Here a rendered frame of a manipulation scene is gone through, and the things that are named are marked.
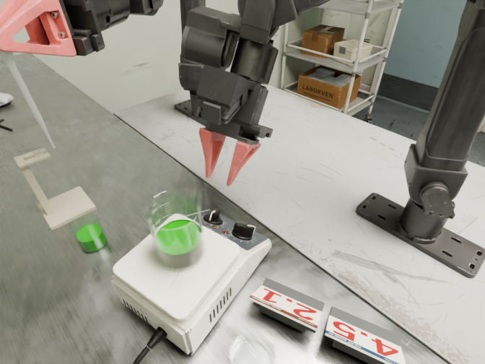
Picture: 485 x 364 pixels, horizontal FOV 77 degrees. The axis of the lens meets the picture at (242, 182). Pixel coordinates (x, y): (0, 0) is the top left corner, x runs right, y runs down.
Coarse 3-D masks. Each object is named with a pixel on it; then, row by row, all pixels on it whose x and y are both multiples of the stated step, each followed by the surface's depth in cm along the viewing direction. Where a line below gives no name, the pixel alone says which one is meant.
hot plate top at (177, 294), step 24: (144, 240) 40; (216, 240) 40; (120, 264) 37; (144, 264) 37; (216, 264) 37; (144, 288) 35; (168, 288) 35; (192, 288) 35; (168, 312) 33; (192, 312) 33
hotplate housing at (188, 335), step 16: (240, 256) 40; (256, 256) 44; (240, 272) 40; (128, 288) 37; (224, 288) 38; (240, 288) 43; (128, 304) 40; (144, 304) 36; (208, 304) 36; (224, 304) 40; (144, 320) 39; (160, 320) 35; (192, 320) 34; (208, 320) 37; (160, 336) 36; (176, 336) 35; (192, 336) 34; (192, 352) 37
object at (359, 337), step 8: (336, 320) 40; (336, 328) 38; (344, 328) 38; (352, 328) 39; (344, 336) 36; (352, 336) 37; (360, 336) 37; (368, 336) 38; (360, 344) 35; (368, 344) 36; (376, 344) 36; (384, 344) 37; (392, 344) 38; (376, 352) 34; (384, 352) 35; (392, 352) 36; (400, 352) 36; (400, 360) 34
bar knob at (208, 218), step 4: (216, 208) 49; (212, 212) 47; (216, 212) 47; (204, 216) 48; (208, 216) 49; (212, 216) 47; (216, 216) 48; (204, 220) 48; (208, 220) 47; (212, 220) 47; (216, 220) 48; (220, 220) 48; (212, 224) 47; (216, 224) 47; (220, 224) 48
